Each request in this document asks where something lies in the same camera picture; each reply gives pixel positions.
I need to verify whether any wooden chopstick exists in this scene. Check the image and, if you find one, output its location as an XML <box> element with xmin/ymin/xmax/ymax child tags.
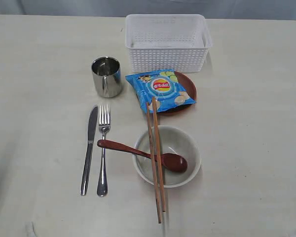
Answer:
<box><xmin>152</xmin><ymin>97</ymin><xmax>166</xmax><ymax>212</ymax></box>
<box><xmin>146</xmin><ymin>103</ymin><xmax>162</xmax><ymax>224</ymax></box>

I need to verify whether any brown wooden spoon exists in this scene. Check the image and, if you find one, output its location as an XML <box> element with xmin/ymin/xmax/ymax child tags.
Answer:
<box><xmin>97</xmin><ymin>139</ymin><xmax>188</xmax><ymax>173</ymax></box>

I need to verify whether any silver table knife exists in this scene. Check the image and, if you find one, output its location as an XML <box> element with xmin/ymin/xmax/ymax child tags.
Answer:
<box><xmin>80</xmin><ymin>105</ymin><xmax>98</xmax><ymax>196</ymax></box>

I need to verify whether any brown wooden bowl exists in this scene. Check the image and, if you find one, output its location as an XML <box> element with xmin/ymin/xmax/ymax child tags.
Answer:
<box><xmin>158</xmin><ymin>71</ymin><xmax>197</xmax><ymax>116</ymax></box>

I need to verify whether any white floral ceramic dish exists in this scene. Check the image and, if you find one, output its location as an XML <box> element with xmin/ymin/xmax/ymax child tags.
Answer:
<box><xmin>132</xmin><ymin>125</ymin><xmax>201</xmax><ymax>188</ymax></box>

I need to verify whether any silver metal fork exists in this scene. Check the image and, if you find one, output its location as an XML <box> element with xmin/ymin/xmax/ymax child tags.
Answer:
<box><xmin>97</xmin><ymin>104</ymin><xmax>111</xmax><ymax>197</ymax></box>

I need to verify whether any white perforated plastic basket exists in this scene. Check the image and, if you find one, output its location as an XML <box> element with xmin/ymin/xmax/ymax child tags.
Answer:
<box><xmin>125</xmin><ymin>14</ymin><xmax>213</xmax><ymax>73</ymax></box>

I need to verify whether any blue snack bag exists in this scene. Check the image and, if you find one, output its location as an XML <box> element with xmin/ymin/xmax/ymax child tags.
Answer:
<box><xmin>125</xmin><ymin>69</ymin><xmax>195</xmax><ymax>113</ymax></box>

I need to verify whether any stainless steel cup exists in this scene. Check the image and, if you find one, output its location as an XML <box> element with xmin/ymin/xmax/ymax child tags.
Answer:
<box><xmin>91</xmin><ymin>56</ymin><xmax>122</xmax><ymax>98</ymax></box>

